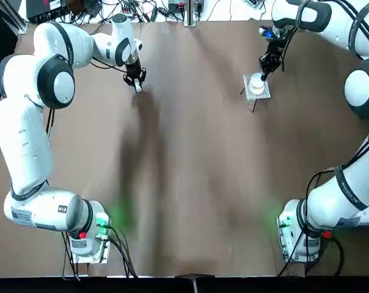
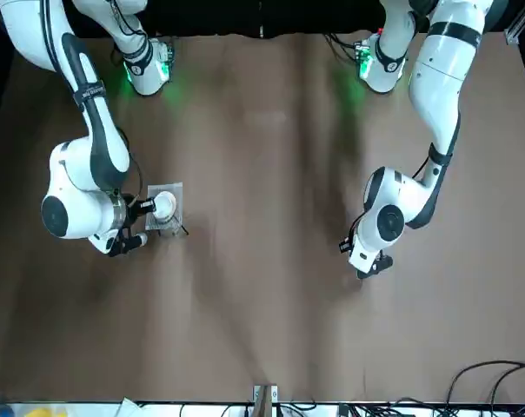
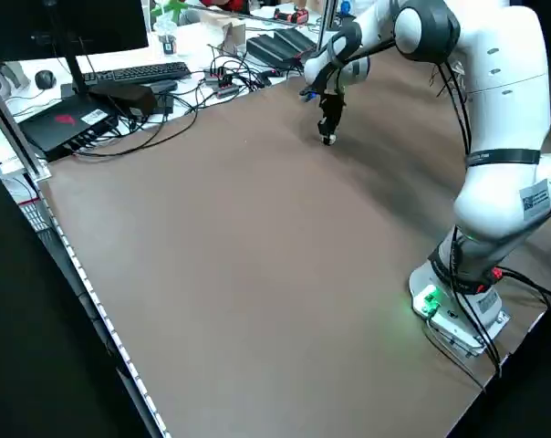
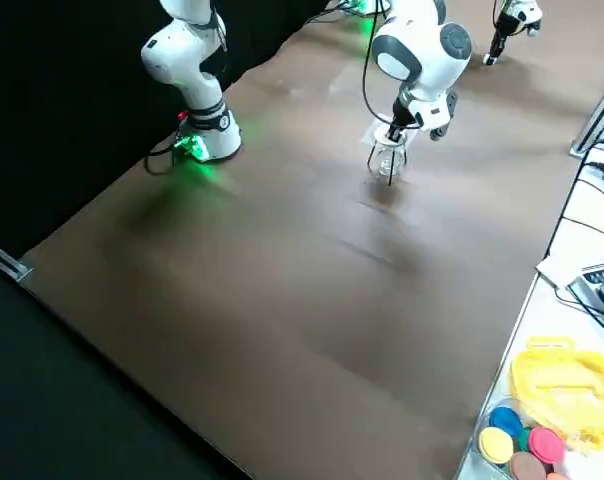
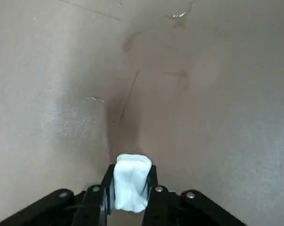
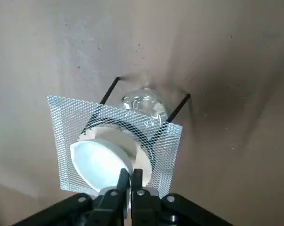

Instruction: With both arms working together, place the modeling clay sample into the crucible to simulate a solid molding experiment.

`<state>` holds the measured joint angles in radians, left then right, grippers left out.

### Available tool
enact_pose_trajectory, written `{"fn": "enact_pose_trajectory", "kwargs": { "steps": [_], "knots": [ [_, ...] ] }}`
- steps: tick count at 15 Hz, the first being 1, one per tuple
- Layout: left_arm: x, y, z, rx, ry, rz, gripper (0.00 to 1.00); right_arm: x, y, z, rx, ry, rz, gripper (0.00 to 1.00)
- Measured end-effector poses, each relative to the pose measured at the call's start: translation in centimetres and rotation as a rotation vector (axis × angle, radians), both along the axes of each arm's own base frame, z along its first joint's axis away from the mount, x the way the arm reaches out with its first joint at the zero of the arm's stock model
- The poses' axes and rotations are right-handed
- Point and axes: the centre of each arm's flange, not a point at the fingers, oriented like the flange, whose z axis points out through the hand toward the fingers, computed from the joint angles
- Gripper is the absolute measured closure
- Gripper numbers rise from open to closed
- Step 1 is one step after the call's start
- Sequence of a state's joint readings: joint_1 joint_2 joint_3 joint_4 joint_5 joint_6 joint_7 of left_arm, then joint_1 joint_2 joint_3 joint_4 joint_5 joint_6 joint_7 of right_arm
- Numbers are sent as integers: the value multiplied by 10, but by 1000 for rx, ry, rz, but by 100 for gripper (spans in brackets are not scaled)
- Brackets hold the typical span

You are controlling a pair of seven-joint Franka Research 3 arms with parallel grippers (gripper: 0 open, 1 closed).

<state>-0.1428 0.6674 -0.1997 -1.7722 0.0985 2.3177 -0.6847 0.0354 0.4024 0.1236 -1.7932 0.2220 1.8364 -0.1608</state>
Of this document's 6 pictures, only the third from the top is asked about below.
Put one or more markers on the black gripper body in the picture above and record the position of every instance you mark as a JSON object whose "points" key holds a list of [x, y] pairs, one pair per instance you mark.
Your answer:
{"points": [[332, 104]]}

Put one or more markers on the white modeling clay lump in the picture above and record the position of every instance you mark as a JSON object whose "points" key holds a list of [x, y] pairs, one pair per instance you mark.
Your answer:
{"points": [[331, 141]]}

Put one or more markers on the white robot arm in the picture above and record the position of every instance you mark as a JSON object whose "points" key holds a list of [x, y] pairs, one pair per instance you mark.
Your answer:
{"points": [[499, 91]]}

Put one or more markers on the black ribbed device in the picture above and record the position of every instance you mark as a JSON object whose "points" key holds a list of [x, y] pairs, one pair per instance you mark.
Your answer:
{"points": [[271, 52], [298, 41]]}

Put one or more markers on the red black power tool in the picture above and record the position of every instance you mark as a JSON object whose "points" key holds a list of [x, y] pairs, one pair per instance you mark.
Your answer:
{"points": [[291, 17]]}

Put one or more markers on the grey USB hub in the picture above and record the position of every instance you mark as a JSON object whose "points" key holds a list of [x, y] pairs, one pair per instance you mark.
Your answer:
{"points": [[225, 89]]}

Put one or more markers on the cardboard box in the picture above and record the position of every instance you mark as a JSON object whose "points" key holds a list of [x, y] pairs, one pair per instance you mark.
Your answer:
{"points": [[223, 32]]}

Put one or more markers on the small black adapter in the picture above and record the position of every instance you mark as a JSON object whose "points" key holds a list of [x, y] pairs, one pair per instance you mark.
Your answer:
{"points": [[165, 102]]}

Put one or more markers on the small labelled cup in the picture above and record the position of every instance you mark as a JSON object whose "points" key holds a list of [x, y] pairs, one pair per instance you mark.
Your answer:
{"points": [[168, 44]]}

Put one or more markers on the green plant toy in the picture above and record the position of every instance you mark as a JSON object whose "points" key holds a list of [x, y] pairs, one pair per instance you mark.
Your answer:
{"points": [[170, 11]]}

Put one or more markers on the black keyboard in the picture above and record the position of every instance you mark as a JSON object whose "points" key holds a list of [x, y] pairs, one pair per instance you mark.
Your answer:
{"points": [[138, 73]]}

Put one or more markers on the black power brick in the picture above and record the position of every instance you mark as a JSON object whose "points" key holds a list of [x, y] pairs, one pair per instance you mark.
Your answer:
{"points": [[129, 98]]}

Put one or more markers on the black box red logo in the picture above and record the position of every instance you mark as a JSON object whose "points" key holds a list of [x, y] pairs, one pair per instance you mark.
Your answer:
{"points": [[61, 125]]}

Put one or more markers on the black computer monitor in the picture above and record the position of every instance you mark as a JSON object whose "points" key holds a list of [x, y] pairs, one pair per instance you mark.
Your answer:
{"points": [[75, 23]]}

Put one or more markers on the dark computer mouse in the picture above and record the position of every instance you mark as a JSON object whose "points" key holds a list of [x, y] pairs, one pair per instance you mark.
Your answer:
{"points": [[45, 79]]}

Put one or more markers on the grey curved stand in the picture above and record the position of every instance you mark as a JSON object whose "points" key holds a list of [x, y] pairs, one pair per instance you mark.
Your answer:
{"points": [[13, 75]]}

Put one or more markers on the aluminium frame post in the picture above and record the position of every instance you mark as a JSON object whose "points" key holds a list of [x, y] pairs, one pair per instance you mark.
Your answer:
{"points": [[328, 18]]}

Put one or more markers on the aluminium table edge rail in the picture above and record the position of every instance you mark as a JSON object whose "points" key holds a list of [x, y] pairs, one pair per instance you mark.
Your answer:
{"points": [[99, 302]]}

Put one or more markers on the aluminium corner post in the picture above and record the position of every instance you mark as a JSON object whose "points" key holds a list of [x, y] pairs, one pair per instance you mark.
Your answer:
{"points": [[15, 137]]}

